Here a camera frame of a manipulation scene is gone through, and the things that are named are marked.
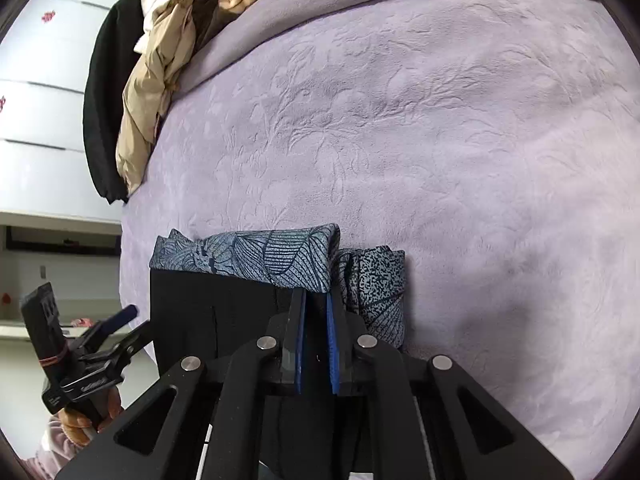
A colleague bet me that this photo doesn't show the black garment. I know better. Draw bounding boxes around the black garment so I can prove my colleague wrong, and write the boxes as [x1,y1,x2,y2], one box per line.
[82,0,151,206]

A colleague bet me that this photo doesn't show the lavender smooth quilt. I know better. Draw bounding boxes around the lavender smooth quilt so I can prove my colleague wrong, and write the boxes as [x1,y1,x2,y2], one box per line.
[160,0,608,111]

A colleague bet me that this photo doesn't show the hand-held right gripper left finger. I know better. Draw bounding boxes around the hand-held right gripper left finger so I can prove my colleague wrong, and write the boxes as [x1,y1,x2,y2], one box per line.
[55,287,307,480]

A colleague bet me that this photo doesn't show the speckled grey folded pants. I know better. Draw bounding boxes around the speckled grey folded pants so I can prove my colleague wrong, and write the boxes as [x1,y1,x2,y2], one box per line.
[332,246,407,351]

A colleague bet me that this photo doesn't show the black pants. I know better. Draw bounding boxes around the black pants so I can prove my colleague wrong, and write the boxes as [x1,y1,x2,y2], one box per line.
[149,267,436,480]

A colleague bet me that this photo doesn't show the white cabinet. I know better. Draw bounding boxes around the white cabinet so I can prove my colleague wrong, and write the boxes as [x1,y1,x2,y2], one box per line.
[0,0,126,223]

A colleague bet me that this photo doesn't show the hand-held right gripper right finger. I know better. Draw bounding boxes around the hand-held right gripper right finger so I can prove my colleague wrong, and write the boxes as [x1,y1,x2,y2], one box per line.
[326,292,573,480]

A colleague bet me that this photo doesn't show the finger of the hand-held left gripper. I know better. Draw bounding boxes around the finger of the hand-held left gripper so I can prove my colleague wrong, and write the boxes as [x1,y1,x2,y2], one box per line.
[75,304,140,352]
[80,320,157,367]

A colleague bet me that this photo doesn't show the beige puffy jacket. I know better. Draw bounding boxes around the beige puffy jacket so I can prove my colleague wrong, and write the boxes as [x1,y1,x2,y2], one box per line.
[115,0,281,196]

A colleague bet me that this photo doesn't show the person's left hand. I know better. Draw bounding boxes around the person's left hand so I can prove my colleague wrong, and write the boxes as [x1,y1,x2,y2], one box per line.
[57,387,125,445]

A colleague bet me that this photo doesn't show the lavender embossed blanket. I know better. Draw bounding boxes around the lavender embossed blanket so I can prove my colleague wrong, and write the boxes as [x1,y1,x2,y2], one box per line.
[120,0,640,480]

